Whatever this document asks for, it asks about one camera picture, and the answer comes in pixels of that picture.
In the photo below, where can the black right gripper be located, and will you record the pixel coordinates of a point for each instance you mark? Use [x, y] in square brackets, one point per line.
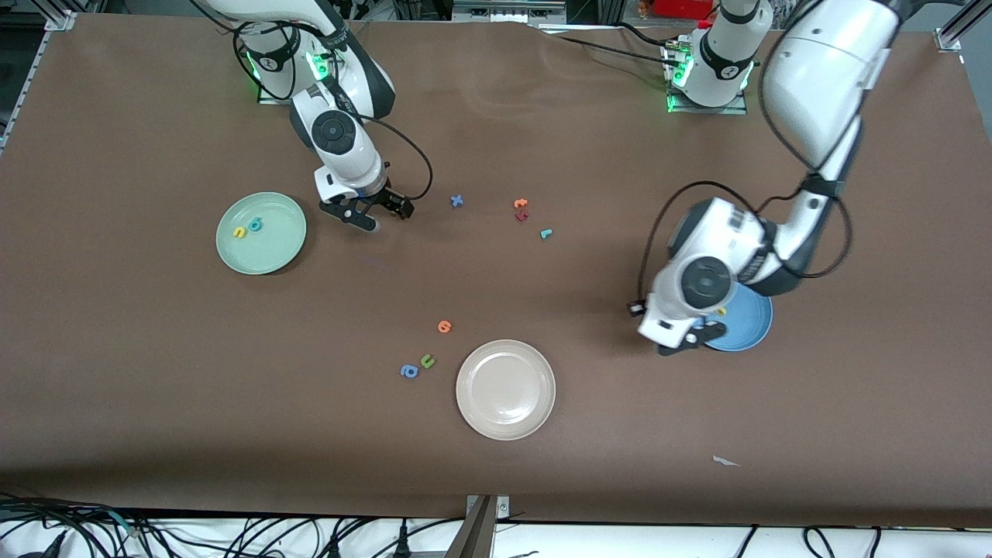
[385, 197]

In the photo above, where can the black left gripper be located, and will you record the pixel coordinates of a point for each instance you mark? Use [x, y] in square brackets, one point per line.
[636, 313]

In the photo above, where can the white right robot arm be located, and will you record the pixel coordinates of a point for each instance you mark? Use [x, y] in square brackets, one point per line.
[345, 151]

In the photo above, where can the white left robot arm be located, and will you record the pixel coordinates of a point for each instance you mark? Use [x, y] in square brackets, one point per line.
[821, 70]

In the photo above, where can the blue plate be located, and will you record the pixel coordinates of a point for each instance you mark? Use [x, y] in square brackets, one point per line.
[748, 325]

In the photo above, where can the light green plate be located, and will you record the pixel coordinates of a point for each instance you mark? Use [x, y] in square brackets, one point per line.
[271, 252]

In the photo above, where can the beige plate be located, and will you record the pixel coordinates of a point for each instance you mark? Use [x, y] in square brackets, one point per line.
[505, 390]

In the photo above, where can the blue letter a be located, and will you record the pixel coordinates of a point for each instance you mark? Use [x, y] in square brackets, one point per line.
[409, 371]

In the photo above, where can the white paper scrap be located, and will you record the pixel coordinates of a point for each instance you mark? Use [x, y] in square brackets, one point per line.
[725, 462]

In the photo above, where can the grey metal box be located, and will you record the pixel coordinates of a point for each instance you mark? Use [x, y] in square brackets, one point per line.
[508, 9]

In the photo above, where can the red object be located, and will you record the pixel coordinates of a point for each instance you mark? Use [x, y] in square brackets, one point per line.
[682, 8]

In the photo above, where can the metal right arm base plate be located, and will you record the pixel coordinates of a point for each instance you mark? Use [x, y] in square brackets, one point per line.
[271, 98]

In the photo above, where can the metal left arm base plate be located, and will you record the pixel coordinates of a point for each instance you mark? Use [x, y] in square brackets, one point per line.
[709, 110]

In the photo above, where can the small metal bracket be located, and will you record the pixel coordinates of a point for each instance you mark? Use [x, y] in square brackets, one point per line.
[504, 508]

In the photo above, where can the grey metal post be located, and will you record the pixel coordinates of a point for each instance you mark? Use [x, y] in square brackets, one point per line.
[474, 535]

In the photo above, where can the aluminium corner bracket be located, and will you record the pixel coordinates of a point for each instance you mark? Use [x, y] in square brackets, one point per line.
[62, 19]
[949, 39]

